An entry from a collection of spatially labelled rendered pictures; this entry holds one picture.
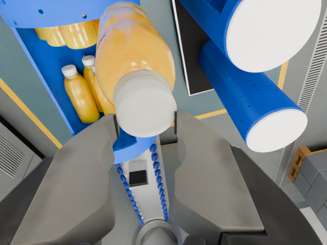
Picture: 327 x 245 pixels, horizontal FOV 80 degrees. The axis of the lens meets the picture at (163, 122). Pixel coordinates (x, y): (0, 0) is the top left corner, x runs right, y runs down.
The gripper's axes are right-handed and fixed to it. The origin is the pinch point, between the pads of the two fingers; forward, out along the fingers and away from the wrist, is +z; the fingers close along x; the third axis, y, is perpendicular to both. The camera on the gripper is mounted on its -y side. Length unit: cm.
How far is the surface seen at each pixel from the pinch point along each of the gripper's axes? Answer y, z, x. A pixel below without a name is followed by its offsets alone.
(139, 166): 71, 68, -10
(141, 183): 72, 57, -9
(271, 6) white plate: -4, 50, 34
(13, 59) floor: 30, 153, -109
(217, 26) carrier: 1, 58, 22
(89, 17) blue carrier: -4.0, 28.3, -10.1
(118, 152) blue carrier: 31.3, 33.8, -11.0
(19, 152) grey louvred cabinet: 117, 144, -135
